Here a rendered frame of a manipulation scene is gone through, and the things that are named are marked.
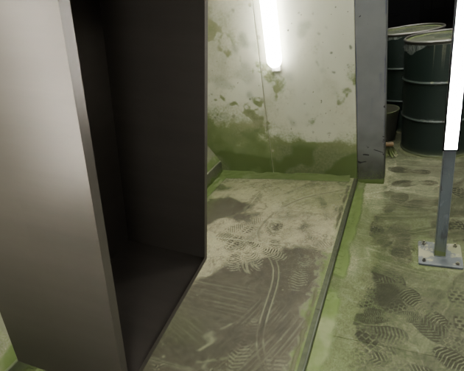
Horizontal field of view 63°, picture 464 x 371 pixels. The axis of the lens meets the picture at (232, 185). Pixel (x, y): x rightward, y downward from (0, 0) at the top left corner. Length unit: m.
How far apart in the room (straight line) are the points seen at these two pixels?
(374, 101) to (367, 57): 0.29
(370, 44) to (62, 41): 2.21
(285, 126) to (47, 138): 2.32
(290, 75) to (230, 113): 0.57
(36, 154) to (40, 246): 0.23
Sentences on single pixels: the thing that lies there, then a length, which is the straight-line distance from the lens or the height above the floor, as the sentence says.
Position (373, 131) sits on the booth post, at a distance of 2.79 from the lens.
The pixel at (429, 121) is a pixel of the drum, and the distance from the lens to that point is 3.27.
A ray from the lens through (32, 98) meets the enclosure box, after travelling 0.72.
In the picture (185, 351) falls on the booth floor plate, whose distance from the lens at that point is 1.79.
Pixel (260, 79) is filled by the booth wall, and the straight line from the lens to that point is 2.85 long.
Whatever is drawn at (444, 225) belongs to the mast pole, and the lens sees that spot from 2.14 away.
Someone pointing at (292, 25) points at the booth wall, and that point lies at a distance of 2.72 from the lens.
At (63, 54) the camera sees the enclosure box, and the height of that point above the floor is 1.32.
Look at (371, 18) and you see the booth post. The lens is 2.64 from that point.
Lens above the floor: 1.35
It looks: 26 degrees down
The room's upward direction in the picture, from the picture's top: 10 degrees counter-clockwise
